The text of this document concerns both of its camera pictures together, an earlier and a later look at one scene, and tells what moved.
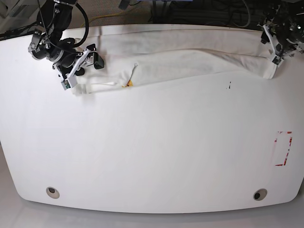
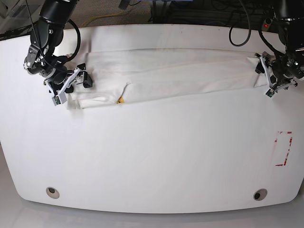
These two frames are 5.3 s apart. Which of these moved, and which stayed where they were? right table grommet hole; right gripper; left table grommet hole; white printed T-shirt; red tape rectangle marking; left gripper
Moved: white printed T-shirt; left gripper; right gripper
Stayed: red tape rectangle marking; right table grommet hole; left table grommet hole
